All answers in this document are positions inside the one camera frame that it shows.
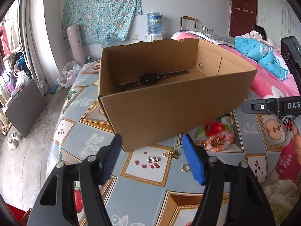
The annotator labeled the teal floral wall cloth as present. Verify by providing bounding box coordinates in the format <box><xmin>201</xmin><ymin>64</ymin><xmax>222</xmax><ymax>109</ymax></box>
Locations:
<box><xmin>62</xmin><ymin>0</ymin><xmax>142</xmax><ymax>46</ymax></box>

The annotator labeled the white water dispenser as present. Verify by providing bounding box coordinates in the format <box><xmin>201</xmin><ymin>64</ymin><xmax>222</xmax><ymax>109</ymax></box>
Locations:
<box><xmin>144</xmin><ymin>33</ymin><xmax>165</xmax><ymax>41</ymax></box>

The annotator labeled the person's right hand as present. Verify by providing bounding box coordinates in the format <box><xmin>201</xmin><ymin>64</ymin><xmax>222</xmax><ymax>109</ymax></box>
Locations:
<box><xmin>291</xmin><ymin>122</ymin><xmax>301</xmax><ymax>147</ymax></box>

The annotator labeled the silver sequin pillow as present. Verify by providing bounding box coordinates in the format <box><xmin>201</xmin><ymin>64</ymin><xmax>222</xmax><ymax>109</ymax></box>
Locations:
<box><xmin>188</xmin><ymin>28</ymin><xmax>236</xmax><ymax>46</ymax></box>

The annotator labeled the red paper bag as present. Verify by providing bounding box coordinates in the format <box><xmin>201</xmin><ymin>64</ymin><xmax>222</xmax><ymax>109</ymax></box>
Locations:
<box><xmin>6</xmin><ymin>202</ymin><xmax>26</xmax><ymax>224</ymax></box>

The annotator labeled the dark red door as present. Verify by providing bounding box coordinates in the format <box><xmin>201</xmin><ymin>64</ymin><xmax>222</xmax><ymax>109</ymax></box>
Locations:
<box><xmin>229</xmin><ymin>0</ymin><xmax>257</xmax><ymax>38</ymax></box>

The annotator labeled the grey curtain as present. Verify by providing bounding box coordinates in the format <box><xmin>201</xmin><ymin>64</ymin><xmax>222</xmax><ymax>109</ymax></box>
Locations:
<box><xmin>19</xmin><ymin>0</ymin><xmax>51</xmax><ymax>96</ymax></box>

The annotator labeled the blue water jug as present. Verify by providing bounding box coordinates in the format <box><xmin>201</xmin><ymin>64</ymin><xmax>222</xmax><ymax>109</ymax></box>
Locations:
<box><xmin>147</xmin><ymin>12</ymin><xmax>164</xmax><ymax>35</ymax></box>

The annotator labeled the grey cabinet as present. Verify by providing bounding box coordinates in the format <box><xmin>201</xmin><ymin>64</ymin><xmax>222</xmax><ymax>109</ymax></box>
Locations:
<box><xmin>4</xmin><ymin>78</ymin><xmax>49</xmax><ymax>138</ymax></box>

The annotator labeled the row of hanging clothes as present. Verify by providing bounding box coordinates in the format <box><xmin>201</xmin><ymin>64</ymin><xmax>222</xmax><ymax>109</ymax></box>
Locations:
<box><xmin>0</xmin><ymin>22</ymin><xmax>13</xmax><ymax>59</ymax></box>

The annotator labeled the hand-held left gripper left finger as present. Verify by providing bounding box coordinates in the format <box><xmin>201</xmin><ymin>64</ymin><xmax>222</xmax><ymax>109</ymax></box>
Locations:
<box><xmin>26</xmin><ymin>133</ymin><xmax>123</xmax><ymax>226</ymax></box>

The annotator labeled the black wristwatch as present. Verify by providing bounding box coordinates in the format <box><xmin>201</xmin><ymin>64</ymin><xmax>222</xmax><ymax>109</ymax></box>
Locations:
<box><xmin>115</xmin><ymin>70</ymin><xmax>190</xmax><ymax>92</ymax></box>

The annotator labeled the blue blanket on bed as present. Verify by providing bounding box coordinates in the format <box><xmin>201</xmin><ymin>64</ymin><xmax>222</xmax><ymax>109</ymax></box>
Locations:
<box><xmin>235</xmin><ymin>36</ymin><xmax>288</xmax><ymax>79</ymax></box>

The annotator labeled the large cardboard box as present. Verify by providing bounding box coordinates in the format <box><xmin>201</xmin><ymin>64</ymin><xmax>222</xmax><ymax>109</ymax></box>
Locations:
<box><xmin>97</xmin><ymin>38</ymin><xmax>258</xmax><ymax>151</ymax></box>

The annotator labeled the pile of clothes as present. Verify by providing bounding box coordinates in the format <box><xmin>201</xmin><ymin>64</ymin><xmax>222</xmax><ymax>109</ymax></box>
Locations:
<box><xmin>7</xmin><ymin>52</ymin><xmax>32</xmax><ymax>92</ymax></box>

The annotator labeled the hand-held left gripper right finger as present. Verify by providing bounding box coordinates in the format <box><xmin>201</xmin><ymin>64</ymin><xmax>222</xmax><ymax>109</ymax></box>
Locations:
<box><xmin>181</xmin><ymin>133</ymin><xmax>277</xmax><ymax>226</ymax></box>

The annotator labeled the clear plastic bottle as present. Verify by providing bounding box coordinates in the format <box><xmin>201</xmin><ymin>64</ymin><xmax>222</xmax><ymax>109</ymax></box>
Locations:
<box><xmin>101</xmin><ymin>35</ymin><xmax>118</xmax><ymax>50</ymax></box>

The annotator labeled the gold charm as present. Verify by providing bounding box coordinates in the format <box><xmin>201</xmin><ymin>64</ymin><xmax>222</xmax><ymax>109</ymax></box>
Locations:
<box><xmin>163</xmin><ymin>150</ymin><xmax>181</xmax><ymax>159</ymax></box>

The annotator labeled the white plastic bag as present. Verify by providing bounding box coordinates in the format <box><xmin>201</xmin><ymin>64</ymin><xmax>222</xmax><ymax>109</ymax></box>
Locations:
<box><xmin>56</xmin><ymin>61</ymin><xmax>81</xmax><ymax>87</ymax></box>

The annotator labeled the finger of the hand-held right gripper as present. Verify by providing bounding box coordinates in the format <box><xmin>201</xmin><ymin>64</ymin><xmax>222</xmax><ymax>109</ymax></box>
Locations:
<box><xmin>241</xmin><ymin>99</ymin><xmax>268</xmax><ymax>115</ymax></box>

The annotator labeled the pink rolled mat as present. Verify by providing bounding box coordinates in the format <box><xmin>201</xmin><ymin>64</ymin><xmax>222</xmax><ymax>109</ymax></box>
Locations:
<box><xmin>66</xmin><ymin>25</ymin><xmax>85</xmax><ymax>66</ymax></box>

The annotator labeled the white fluffy garment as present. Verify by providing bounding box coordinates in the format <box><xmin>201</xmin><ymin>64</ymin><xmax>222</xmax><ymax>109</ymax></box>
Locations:
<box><xmin>261</xmin><ymin>179</ymin><xmax>299</xmax><ymax>219</ymax></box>

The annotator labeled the pink orange bead bracelet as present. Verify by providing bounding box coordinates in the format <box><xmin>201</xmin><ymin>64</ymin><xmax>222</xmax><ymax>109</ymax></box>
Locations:
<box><xmin>203</xmin><ymin>132</ymin><xmax>234</xmax><ymax>151</ymax></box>

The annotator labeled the brown handle frame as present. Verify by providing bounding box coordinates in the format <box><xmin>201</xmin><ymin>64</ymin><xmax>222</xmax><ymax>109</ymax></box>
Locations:
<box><xmin>180</xmin><ymin>16</ymin><xmax>199</xmax><ymax>32</ymax></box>

